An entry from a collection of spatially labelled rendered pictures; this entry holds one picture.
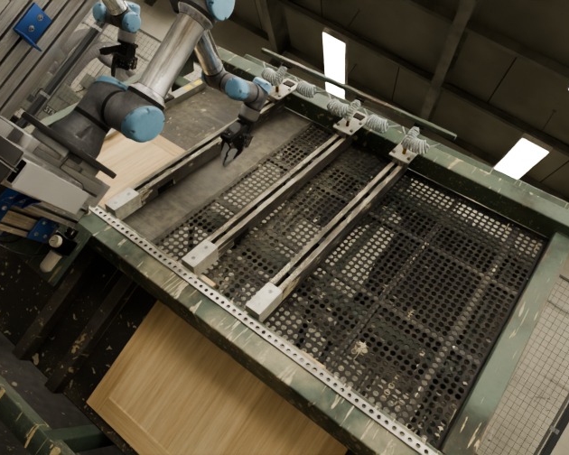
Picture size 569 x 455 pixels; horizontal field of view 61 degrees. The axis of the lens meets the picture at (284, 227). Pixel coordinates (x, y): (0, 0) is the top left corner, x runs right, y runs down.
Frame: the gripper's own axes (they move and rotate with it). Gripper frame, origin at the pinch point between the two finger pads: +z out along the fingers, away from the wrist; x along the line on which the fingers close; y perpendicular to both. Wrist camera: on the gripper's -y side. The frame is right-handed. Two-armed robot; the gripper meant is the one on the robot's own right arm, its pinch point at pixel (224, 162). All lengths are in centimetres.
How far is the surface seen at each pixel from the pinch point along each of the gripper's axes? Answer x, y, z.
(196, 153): 20.0, 14.2, 7.7
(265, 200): -19.6, 8.6, 7.2
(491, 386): -121, -22, 8
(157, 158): 34.9, 11.2, 18.7
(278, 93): 15, 61, -26
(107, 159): 51, 1, 28
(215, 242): -17.1, -16.3, 23.0
